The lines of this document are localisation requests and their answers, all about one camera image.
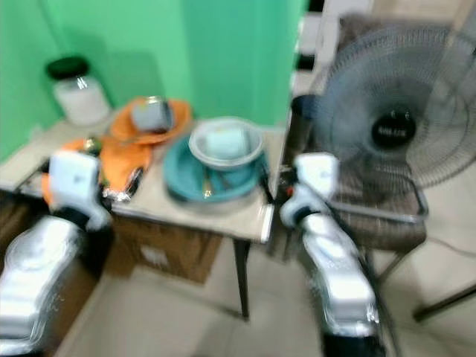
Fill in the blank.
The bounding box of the black electric fan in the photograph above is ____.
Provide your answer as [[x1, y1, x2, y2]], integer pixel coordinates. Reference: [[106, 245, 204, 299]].
[[312, 26, 476, 190]]

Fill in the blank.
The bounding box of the black metal leg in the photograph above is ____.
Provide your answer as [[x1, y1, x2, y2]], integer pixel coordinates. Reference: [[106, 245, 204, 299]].
[[413, 281, 476, 322]]

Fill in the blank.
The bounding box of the clear glass bowl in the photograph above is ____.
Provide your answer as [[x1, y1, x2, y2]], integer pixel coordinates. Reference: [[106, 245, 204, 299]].
[[188, 117, 265, 172]]

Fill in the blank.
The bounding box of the silver fork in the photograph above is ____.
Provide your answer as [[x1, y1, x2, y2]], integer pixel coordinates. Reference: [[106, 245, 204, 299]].
[[103, 167, 144, 204]]

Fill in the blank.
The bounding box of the mint green cup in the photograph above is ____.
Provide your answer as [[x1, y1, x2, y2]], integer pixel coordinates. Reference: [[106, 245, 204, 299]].
[[207, 126, 250, 159]]

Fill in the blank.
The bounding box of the teal plate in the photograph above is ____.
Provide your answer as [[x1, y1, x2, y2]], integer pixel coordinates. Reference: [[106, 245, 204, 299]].
[[162, 134, 268, 204]]

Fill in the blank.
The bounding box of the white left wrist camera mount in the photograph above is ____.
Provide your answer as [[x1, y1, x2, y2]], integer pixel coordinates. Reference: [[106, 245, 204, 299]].
[[48, 150, 112, 231]]

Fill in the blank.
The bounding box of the brown cardboard box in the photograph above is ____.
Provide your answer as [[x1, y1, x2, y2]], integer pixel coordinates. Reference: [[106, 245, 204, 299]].
[[112, 216, 215, 286]]

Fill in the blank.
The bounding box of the orange plate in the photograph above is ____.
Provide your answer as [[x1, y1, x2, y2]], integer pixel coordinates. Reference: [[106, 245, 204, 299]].
[[41, 138, 153, 209], [109, 97, 193, 146]]

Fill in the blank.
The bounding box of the beige table with black legs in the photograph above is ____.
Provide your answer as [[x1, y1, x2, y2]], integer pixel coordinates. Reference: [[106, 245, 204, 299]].
[[0, 112, 287, 321]]

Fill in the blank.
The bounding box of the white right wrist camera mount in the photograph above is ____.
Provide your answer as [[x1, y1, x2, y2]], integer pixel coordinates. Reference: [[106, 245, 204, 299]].
[[279, 151, 341, 230]]

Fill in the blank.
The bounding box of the glass jar with black lid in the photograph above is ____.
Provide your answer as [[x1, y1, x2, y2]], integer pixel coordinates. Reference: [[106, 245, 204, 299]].
[[45, 56, 112, 127]]

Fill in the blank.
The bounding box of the grey cup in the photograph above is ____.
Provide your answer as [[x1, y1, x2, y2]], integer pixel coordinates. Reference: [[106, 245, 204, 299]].
[[130, 97, 173, 135]]

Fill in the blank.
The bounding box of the brown wooden cabinet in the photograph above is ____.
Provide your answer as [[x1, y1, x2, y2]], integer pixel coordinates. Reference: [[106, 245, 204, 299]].
[[0, 190, 45, 254]]

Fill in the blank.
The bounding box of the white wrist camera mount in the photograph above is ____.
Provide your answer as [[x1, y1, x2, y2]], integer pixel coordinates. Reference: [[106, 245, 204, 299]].
[[48, 150, 112, 231], [279, 151, 341, 230]]

